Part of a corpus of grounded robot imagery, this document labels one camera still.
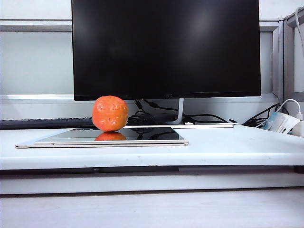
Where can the blue and white box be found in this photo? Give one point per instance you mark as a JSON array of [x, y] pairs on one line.
[[282, 123]]

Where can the silver monitor stand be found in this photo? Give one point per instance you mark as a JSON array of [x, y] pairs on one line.
[[181, 109]]

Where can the orange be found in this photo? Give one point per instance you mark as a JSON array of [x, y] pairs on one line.
[[109, 113]]

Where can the black computer monitor screen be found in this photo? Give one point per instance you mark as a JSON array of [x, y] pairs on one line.
[[166, 47]]

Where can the aluminium partition rail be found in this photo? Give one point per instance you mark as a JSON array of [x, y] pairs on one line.
[[35, 99], [35, 25]]

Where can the grey partition frame post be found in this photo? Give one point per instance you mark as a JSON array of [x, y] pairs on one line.
[[283, 59]]

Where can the black computer keyboard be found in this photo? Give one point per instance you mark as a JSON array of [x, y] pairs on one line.
[[42, 123]]

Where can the white charger plug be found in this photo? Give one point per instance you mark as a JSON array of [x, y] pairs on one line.
[[298, 126]]

